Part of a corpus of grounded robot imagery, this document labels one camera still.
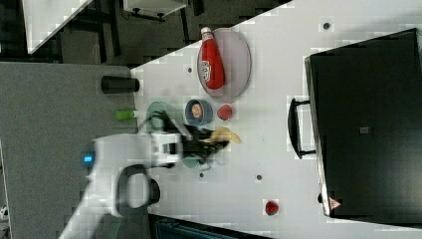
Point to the pink round plate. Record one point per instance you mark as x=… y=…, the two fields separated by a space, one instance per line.
x=236 y=59

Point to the green round object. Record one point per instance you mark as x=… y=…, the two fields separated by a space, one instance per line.
x=125 y=115

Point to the blue metal frame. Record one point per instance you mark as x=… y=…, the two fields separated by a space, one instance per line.
x=162 y=227

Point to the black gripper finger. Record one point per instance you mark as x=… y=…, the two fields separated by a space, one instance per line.
x=215 y=146
x=200 y=133

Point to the white side table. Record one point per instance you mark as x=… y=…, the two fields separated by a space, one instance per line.
x=44 y=18

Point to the orange slice toy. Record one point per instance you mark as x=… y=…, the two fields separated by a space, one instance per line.
x=197 y=111

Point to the small red toy fruit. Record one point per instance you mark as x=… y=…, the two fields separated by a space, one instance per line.
x=271 y=208

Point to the green perforated colander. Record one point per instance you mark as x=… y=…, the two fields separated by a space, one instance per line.
x=161 y=116

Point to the red ketchup bottle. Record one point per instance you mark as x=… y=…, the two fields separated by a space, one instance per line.
x=211 y=66

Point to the green mug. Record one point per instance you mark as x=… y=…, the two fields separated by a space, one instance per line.
x=190 y=161

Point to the red strawberry toy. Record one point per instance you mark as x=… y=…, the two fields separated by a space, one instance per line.
x=225 y=112

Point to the blue small bowl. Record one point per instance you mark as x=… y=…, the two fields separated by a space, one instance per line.
x=207 y=113

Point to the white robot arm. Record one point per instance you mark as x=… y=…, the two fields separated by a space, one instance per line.
x=119 y=183

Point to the peeled yellow banana toy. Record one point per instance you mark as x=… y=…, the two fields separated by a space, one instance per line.
x=222 y=133

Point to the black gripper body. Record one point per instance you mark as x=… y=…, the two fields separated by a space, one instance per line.
x=191 y=147

